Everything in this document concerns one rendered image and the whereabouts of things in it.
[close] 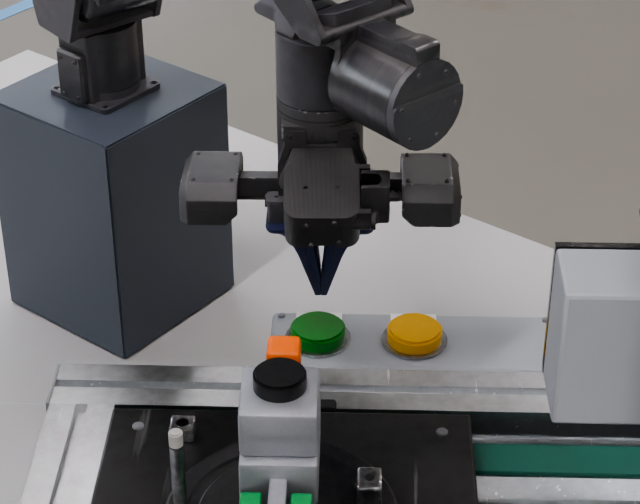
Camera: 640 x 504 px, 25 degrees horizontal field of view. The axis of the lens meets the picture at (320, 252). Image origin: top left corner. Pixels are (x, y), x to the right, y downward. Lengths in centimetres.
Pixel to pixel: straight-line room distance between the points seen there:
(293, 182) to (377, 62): 10
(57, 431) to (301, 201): 23
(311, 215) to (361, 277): 41
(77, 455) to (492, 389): 29
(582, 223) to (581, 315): 245
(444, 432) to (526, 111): 257
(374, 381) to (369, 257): 33
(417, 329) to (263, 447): 27
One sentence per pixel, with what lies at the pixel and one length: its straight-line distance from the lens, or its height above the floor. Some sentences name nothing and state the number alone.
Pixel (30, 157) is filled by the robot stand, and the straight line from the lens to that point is 119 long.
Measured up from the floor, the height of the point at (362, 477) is 100.
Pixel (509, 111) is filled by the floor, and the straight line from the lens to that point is 350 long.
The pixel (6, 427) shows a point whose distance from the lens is 116.
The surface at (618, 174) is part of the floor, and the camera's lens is 327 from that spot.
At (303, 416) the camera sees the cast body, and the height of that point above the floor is 108.
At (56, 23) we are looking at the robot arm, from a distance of 114.
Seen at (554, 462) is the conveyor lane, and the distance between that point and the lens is 99.
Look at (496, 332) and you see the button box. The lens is 107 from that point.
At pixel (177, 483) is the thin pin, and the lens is 82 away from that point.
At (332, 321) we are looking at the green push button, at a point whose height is 97.
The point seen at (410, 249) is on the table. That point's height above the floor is 86.
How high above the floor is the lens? 159
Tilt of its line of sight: 33 degrees down
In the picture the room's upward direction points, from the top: straight up
